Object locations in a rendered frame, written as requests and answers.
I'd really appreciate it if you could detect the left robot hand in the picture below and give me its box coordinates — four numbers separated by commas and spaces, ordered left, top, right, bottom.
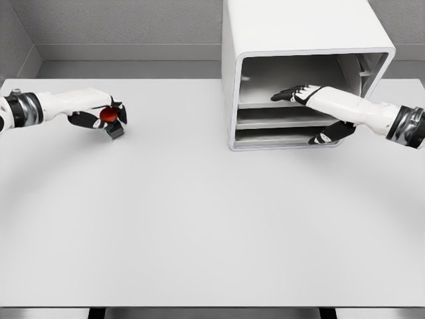
64, 87, 128, 131

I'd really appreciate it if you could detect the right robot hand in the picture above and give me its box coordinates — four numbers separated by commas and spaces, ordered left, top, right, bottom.
270, 84, 363, 146

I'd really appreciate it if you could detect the red button load switch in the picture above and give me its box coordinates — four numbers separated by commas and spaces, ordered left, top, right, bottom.
99, 106, 125, 141

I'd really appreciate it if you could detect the white tabletop storage cabinet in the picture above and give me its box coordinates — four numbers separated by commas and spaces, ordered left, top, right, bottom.
221, 0, 397, 153

